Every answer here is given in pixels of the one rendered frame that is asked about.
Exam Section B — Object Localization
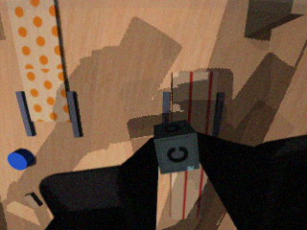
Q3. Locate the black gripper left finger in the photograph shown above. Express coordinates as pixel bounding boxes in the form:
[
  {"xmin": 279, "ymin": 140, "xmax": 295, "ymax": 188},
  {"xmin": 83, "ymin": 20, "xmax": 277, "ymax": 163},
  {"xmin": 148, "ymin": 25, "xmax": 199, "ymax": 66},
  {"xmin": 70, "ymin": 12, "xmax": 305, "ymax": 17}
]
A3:
[{"xmin": 39, "ymin": 138, "xmax": 158, "ymax": 230}]

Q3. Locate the blue cylinder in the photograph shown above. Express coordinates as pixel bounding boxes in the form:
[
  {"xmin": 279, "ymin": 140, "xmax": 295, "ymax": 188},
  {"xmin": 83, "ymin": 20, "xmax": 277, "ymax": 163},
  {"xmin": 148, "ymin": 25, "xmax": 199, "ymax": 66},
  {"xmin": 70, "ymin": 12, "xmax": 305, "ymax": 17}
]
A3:
[{"xmin": 8, "ymin": 148, "xmax": 35, "ymax": 171}]

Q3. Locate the tan strip with orange polka dots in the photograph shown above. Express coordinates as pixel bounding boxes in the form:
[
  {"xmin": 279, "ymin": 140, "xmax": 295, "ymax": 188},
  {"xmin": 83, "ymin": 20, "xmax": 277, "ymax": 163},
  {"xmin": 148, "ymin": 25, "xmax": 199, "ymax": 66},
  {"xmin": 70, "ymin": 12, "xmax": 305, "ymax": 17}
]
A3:
[{"xmin": 8, "ymin": 10, "xmax": 71, "ymax": 123}]

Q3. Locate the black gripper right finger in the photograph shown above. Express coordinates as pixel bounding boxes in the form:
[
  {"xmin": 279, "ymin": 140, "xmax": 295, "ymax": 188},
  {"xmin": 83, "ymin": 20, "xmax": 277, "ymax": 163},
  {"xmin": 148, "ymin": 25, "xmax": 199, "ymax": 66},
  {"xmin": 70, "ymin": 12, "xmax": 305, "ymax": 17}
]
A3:
[{"xmin": 197, "ymin": 132, "xmax": 307, "ymax": 230}]

